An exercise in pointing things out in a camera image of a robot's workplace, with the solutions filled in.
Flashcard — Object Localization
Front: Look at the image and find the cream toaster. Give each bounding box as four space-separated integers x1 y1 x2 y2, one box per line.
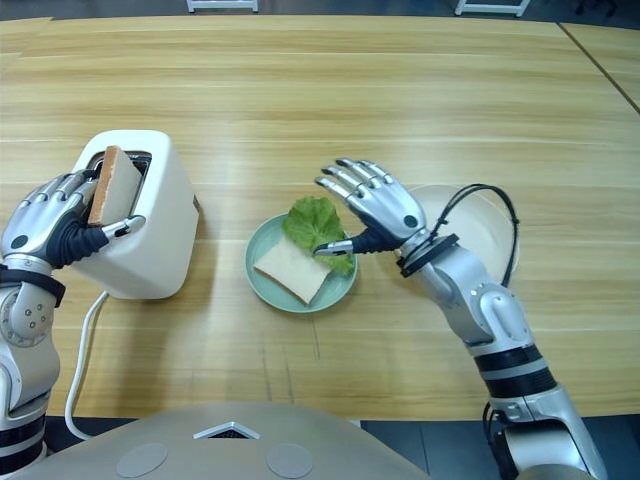
67 129 203 301

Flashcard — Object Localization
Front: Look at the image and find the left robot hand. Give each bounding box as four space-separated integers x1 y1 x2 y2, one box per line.
0 168 147 271

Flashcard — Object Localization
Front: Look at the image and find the robot body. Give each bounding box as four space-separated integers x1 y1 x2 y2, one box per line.
12 400 434 480

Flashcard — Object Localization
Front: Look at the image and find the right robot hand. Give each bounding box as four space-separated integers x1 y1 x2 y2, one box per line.
312 158 432 260

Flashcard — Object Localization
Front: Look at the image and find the black cable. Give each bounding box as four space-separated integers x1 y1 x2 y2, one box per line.
429 183 521 289

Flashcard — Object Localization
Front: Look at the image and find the white cord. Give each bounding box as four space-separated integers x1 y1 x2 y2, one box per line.
64 289 110 443

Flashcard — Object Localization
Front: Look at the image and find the green plate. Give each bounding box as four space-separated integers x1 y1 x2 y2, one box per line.
244 213 359 315

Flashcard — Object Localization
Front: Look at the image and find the bread slice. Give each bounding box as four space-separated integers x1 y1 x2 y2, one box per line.
253 233 334 307
87 144 144 229

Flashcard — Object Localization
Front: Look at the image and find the white chair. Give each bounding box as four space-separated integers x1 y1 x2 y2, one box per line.
453 0 532 19
186 0 261 14

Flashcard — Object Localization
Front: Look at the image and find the cream plate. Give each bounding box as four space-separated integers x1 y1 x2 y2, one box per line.
407 184 523 289

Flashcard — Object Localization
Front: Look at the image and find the green lettuce leaf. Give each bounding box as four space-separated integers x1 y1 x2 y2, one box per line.
282 195 356 277

